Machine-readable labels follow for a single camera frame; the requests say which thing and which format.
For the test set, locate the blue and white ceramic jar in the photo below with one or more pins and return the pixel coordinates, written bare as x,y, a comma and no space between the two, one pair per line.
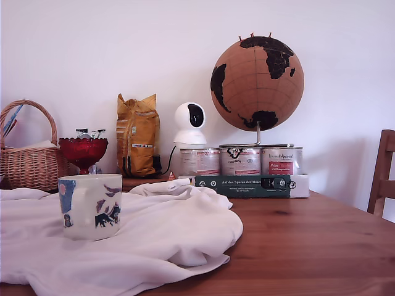
95,170

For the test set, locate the green and white cardboard tray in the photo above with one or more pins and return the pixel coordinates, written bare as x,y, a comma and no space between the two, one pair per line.
247,185

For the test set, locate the white dome security camera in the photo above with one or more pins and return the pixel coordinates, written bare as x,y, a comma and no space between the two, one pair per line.
189,129

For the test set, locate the cork globe on metal stand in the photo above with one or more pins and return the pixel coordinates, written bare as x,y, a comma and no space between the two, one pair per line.
256,83

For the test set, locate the wooden chair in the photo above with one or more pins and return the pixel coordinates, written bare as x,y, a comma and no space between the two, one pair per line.
382,175

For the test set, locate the yellow coffee bag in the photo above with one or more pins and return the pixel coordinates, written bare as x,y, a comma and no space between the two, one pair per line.
137,138

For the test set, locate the small triangular red packet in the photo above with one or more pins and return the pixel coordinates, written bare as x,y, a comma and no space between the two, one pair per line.
172,176

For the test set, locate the food can with script label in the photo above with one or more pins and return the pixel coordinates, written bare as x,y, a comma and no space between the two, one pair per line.
282,160

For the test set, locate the white and green sachet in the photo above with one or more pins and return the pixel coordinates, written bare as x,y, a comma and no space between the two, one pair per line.
95,134

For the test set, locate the white folded paper napkin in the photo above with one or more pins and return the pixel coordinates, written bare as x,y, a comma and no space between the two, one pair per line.
37,145

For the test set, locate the blue patterned coffee cup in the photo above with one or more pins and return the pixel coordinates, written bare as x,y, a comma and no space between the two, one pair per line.
92,209

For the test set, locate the long blue paper pack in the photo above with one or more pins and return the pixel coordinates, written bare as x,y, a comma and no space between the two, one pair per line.
10,120

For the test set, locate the black and white sachet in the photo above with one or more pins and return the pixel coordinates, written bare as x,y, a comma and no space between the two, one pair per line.
81,133
102,133

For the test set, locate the white cloth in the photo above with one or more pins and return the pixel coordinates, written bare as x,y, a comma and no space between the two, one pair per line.
148,240

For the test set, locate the red glass goblet bowl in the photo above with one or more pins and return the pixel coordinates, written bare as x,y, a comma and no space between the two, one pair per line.
83,151

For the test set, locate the food can with red label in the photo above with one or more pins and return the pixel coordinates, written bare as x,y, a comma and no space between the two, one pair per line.
199,161

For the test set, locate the food can with black logo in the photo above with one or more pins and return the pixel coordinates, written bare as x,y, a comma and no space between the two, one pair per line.
240,161

